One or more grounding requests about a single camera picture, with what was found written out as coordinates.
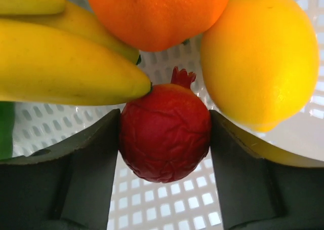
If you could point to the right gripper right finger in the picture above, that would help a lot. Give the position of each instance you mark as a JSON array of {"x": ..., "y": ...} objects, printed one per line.
[{"x": 261, "y": 186}]

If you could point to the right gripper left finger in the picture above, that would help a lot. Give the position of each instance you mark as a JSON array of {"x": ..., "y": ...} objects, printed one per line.
[{"x": 65, "y": 186}]

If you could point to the red pomegranate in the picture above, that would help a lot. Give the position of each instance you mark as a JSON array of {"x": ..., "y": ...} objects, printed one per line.
[{"x": 165, "y": 134}]

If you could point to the green cucumber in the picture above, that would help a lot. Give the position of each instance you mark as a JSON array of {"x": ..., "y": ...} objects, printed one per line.
[{"x": 6, "y": 127}]

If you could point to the yellow banana bunch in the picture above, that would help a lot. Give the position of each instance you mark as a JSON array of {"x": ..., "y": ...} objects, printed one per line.
[{"x": 54, "y": 51}]

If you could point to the yellow lemon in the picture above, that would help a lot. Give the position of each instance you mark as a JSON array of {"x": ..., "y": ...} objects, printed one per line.
[{"x": 260, "y": 62}]

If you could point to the orange fruit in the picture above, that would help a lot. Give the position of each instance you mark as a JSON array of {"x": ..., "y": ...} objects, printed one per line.
[{"x": 156, "y": 25}]

